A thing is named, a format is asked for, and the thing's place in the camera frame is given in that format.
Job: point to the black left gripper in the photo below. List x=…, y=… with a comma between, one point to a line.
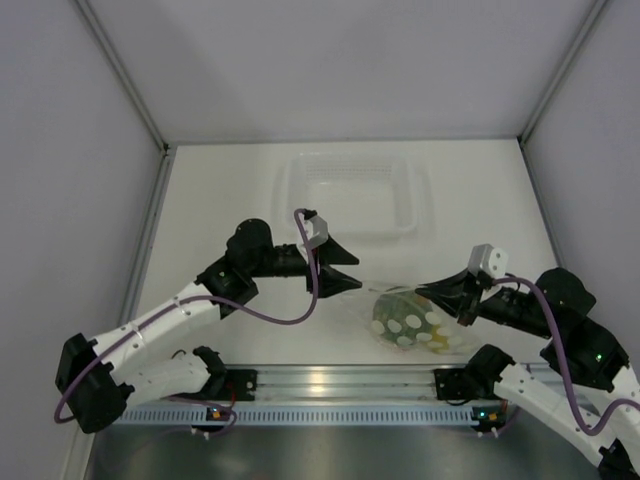
x=330, y=281

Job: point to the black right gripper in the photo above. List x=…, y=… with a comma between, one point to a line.
x=461, y=294

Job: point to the green netted fake melon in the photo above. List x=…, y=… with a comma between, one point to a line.
x=400, y=319

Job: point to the clear zip top bag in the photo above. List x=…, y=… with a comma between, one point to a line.
x=359, y=304

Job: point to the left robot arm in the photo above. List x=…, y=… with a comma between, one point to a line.
x=100, y=378

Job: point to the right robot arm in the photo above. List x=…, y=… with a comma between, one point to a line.
x=598, y=411

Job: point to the yellow fake food piece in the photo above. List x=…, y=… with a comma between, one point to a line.
x=443, y=338

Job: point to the white perforated plastic basket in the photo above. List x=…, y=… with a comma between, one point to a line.
x=361, y=195

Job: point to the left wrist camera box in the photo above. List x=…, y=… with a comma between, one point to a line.
x=314, y=232

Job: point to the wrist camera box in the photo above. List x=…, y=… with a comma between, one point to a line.
x=314, y=232
x=489, y=260

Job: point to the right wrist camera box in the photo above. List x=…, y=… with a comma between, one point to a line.
x=489, y=260

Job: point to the aluminium mounting rail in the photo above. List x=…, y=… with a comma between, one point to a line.
x=345, y=382

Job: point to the slotted grey cable duct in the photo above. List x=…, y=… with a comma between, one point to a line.
x=316, y=415

